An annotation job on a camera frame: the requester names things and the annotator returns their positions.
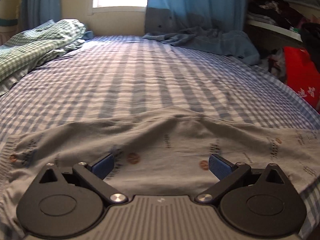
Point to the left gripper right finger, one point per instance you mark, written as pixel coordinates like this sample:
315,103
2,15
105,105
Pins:
258,202

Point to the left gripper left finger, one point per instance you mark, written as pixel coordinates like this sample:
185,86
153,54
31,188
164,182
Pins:
67,203

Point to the grey printed pants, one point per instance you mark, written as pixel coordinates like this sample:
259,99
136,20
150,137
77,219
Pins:
162,151

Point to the red bag with characters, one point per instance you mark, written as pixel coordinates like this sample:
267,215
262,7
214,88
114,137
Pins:
302,75

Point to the blue checkered bed sheet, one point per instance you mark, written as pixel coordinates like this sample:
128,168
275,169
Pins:
122,75

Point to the green checkered blanket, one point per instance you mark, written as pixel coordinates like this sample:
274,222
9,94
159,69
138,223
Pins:
34,47

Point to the black hanging garment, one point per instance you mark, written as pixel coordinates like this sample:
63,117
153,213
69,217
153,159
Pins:
309,34

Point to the clothes pile on shelf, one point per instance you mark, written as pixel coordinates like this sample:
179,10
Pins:
278,10

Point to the white shelf unit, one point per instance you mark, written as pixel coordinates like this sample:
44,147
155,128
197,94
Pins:
308,8

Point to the blue star curtain right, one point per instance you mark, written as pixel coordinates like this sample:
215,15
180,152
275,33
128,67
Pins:
214,26

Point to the blue curtain left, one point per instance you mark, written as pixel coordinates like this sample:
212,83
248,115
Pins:
36,12

